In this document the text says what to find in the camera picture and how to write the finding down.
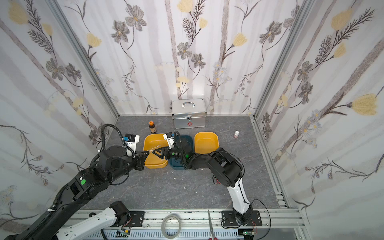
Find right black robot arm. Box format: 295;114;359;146
152;131;253;225

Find silver metal case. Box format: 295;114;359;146
172;99;207;129

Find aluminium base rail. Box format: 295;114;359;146
56;208;308;240

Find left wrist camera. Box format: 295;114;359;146
124;134;140;157

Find yellow plastic bin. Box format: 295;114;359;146
194;132;220;154
143;134;168;169

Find brown bottle orange cap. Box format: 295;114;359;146
149;121;157;134

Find grey tape roll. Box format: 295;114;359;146
161;214;182;240

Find left yellow plastic bin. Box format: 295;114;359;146
143;134;168;169

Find teal plastic bin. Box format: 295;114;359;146
169;135;194;170

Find red handled scissors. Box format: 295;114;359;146
208;211;218;240

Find right yellow plastic bin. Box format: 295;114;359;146
194;132;220;154

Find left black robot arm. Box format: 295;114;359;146
6;124;150;240

